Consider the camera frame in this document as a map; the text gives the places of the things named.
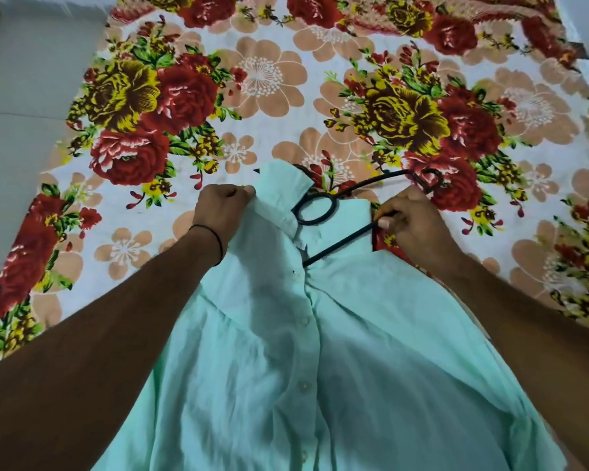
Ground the person's right hand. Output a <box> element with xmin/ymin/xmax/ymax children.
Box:
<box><xmin>372</xmin><ymin>184</ymin><xmax>465</xmax><ymax>273</ymax></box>

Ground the person's left hand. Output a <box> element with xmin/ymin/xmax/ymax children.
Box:
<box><xmin>191</xmin><ymin>183</ymin><xmax>257</xmax><ymax>253</ymax></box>

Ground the black plastic hanger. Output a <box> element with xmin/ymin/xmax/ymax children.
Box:
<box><xmin>253</xmin><ymin>166</ymin><xmax>445</xmax><ymax>268</ymax></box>

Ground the mint green shirt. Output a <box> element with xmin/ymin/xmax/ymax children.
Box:
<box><xmin>93</xmin><ymin>159</ymin><xmax>568</xmax><ymax>471</ymax></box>

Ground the person's right forearm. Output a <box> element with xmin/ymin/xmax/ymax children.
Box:
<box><xmin>439</xmin><ymin>252</ymin><xmax>589</xmax><ymax>471</ymax></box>

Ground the person's left forearm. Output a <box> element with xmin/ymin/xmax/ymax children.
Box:
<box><xmin>0</xmin><ymin>228</ymin><xmax>223</xmax><ymax>471</ymax></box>

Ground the black thread wristband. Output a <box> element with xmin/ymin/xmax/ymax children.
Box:
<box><xmin>188</xmin><ymin>224</ymin><xmax>224</xmax><ymax>267</ymax></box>

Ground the floral patterned blanket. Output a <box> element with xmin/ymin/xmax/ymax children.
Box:
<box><xmin>0</xmin><ymin>0</ymin><xmax>589</xmax><ymax>374</ymax></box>

